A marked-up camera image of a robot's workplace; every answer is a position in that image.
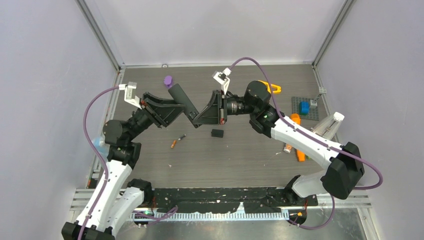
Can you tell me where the yellow triangular toy block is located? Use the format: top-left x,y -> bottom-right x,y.
259,80 -> 282,94

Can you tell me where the blue lego brick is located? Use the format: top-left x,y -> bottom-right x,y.
298,101 -> 310,116

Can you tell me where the purple plastic cap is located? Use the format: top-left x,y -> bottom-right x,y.
163,75 -> 174,89

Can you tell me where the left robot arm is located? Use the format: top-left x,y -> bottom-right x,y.
61,90 -> 185,240

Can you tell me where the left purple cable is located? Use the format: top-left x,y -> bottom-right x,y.
76,86 -> 179,240

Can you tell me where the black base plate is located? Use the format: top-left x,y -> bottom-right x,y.
141,186 -> 318,216

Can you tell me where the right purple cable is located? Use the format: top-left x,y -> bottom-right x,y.
228,56 -> 384,230

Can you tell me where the black remote control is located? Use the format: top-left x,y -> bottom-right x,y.
168,84 -> 199,122

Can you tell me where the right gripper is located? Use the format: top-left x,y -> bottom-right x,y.
193,90 -> 257,126

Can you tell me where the purple cable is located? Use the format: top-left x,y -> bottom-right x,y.
76,86 -> 179,240
228,56 -> 384,230

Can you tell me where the grey lego baseplate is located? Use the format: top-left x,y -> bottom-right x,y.
291,96 -> 320,121

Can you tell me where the orange plastic flashlight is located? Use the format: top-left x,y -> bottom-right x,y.
290,113 -> 306,162

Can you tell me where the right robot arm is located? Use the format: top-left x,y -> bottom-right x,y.
189,80 -> 365,205

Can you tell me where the small ice cream toy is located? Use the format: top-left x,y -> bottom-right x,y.
283,144 -> 292,154

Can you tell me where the grey lego technic beam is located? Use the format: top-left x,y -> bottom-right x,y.
309,87 -> 327,109

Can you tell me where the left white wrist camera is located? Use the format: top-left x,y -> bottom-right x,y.
118,81 -> 142,109

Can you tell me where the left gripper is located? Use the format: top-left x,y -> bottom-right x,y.
127,91 -> 186,142

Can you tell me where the black remote battery cover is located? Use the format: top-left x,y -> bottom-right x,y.
211,129 -> 224,138

